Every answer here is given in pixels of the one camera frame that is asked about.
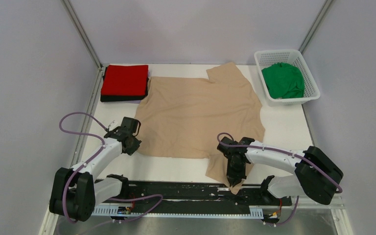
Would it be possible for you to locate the right aluminium frame post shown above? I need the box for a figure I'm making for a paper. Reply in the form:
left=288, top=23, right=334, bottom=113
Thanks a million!
left=298, top=0, right=335, bottom=54

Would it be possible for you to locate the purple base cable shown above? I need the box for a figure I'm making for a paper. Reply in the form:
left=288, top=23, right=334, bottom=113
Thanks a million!
left=77, top=194, right=164, bottom=235

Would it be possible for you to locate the green t shirt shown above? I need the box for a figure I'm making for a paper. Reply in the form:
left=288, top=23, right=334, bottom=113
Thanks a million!
left=261, top=62, right=305, bottom=99

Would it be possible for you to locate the folded black t shirt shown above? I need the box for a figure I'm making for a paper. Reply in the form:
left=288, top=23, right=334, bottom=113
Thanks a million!
left=99, top=66, right=150, bottom=103

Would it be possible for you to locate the beige t shirt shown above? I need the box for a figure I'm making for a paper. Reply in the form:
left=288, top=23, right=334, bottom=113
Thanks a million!
left=135, top=62, right=265, bottom=185

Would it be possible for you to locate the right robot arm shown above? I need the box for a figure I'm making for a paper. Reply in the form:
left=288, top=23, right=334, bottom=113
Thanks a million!
left=217, top=133, right=343, bottom=205

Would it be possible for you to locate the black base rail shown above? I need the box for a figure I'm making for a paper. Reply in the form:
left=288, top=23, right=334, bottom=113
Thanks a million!
left=106, top=181, right=292, bottom=214

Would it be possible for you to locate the aluminium frame post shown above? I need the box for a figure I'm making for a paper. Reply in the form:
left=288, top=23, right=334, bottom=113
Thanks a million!
left=61, top=0, right=102, bottom=70
left=298, top=0, right=335, bottom=54

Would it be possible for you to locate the white plastic basket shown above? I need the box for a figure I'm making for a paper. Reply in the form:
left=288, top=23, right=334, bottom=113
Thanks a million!
left=254, top=49, right=320, bottom=107

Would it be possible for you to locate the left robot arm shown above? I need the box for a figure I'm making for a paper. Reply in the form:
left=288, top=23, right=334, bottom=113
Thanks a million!
left=49, top=117, right=141, bottom=223

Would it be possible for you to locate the white slotted cable duct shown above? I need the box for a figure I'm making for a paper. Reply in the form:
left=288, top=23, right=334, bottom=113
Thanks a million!
left=92, top=204, right=264, bottom=219

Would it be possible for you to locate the folded red t shirt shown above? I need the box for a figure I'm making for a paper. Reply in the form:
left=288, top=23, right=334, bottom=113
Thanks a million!
left=101, top=64, right=149, bottom=96

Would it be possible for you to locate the left aluminium frame post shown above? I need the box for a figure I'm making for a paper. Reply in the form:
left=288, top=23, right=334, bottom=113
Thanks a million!
left=61, top=0, right=102, bottom=70

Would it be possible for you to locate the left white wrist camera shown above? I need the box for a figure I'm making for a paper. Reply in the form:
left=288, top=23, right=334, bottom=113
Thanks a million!
left=106, top=120, right=117, bottom=132

